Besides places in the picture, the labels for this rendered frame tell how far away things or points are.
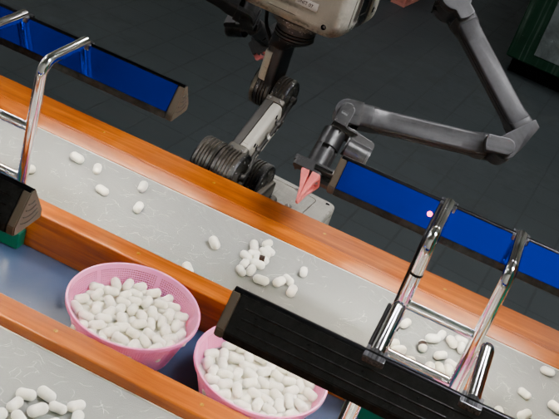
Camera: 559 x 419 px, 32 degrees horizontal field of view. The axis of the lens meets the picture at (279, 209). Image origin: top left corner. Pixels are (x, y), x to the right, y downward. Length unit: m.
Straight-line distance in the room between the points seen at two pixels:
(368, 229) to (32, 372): 2.44
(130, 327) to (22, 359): 0.23
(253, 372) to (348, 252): 0.53
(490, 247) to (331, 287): 0.46
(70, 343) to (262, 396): 0.37
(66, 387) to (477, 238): 0.81
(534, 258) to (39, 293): 0.99
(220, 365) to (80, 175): 0.67
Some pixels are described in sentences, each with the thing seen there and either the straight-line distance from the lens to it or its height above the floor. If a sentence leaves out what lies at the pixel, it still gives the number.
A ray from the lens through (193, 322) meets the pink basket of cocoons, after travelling 1.94.
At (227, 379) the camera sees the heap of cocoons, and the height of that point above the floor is 0.74.
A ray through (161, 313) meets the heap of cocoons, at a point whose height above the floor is 0.73.
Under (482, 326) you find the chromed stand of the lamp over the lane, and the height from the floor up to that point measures 0.99.
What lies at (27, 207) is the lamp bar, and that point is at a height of 1.08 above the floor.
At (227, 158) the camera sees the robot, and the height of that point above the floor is 0.78.
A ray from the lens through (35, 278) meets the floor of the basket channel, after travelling 2.08.
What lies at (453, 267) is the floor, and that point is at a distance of 4.00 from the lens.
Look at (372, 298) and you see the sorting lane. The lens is 2.22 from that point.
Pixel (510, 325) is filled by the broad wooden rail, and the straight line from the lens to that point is 2.31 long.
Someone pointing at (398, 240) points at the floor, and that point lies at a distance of 4.01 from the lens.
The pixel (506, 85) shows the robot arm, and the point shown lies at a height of 1.19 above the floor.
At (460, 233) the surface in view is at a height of 1.08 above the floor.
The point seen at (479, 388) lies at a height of 1.12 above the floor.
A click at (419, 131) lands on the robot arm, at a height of 1.05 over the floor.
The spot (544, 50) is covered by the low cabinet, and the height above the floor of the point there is 0.23.
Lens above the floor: 1.94
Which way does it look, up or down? 30 degrees down
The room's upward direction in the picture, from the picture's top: 19 degrees clockwise
